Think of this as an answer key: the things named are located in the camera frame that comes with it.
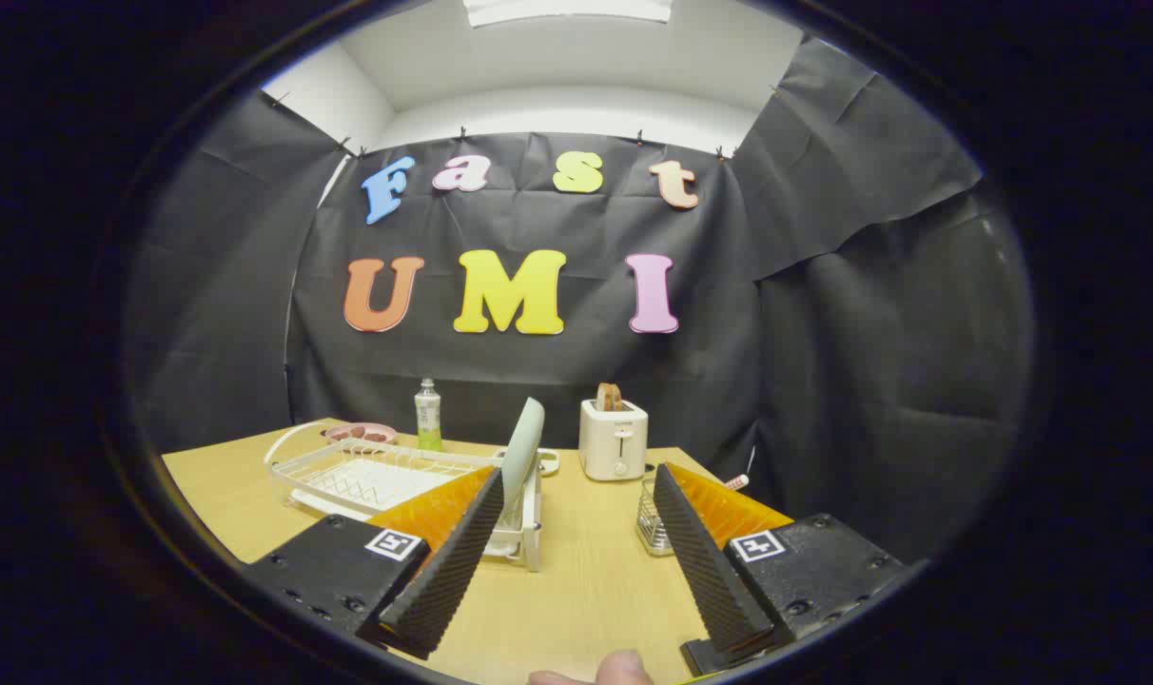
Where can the white toaster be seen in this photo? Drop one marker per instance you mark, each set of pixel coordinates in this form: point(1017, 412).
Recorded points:
point(613, 442)

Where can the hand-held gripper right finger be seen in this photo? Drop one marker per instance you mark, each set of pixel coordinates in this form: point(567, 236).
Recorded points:
point(710, 571)

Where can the ceiling light panel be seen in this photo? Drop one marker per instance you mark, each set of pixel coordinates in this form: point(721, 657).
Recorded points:
point(567, 9)

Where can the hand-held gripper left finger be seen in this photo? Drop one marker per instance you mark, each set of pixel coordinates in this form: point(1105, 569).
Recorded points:
point(443, 571)

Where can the white divided snack tray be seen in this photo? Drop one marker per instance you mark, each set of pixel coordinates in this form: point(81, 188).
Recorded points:
point(550, 463)

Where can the brown bread slice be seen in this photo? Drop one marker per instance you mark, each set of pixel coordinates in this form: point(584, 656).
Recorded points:
point(609, 397)

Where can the pink bowl with food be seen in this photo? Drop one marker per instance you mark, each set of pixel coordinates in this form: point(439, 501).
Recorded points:
point(361, 433)

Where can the light green plate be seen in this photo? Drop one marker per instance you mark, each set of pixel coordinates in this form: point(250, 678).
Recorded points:
point(522, 447)

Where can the clear bottle green label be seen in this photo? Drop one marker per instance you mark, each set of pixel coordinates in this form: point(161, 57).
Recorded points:
point(428, 419)

